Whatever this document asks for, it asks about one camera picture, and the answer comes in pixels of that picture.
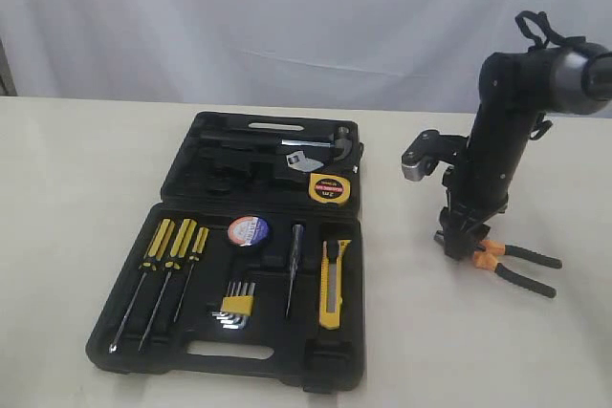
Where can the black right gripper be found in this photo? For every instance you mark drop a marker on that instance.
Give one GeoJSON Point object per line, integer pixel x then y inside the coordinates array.
{"type": "Point", "coordinates": [477, 182]}

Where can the orange-black combination pliers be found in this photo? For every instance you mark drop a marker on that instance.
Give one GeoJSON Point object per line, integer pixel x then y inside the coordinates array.
{"type": "Point", "coordinates": [502, 259]}

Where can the yellow utility knife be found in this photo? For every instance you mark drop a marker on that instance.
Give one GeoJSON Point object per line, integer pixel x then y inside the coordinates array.
{"type": "Point", "coordinates": [330, 299]}

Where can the yellow tape measure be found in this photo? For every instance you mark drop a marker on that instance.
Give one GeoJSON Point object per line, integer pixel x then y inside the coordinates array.
{"type": "Point", "coordinates": [333, 188]}

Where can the black electrical tape roll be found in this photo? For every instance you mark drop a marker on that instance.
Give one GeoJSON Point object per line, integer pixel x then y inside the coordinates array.
{"type": "Point", "coordinates": [248, 231]}

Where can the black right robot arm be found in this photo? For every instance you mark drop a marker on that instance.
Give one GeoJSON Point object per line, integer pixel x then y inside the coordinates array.
{"type": "Point", "coordinates": [516, 92]}

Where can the black plastic tool case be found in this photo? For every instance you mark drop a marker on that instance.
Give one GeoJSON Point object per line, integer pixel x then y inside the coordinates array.
{"type": "Point", "coordinates": [215, 183]}

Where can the white backdrop curtain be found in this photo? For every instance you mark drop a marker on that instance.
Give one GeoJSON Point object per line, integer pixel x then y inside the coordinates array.
{"type": "Point", "coordinates": [400, 55]}

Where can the hex key set yellow holder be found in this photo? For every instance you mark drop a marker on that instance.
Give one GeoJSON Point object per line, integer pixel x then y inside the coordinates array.
{"type": "Point", "coordinates": [236, 306]}

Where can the small yellow-black screwdriver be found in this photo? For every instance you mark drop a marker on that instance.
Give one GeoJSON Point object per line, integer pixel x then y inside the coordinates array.
{"type": "Point", "coordinates": [197, 251]}

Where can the middle yellow-black screwdriver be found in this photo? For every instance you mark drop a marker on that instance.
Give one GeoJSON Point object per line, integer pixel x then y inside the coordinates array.
{"type": "Point", "coordinates": [172, 261]}

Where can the large yellow-black screwdriver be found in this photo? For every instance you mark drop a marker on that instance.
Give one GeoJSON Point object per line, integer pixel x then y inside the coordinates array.
{"type": "Point", "coordinates": [150, 262]}

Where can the claw hammer black handle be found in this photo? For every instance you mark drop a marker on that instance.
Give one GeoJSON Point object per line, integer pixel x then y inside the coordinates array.
{"type": "Point", "coordinates": [339, 143]}

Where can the clear handled tester screwdriver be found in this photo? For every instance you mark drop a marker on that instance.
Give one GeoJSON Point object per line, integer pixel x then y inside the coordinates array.
{"type": "Point", "coordinates": [294, 259]}

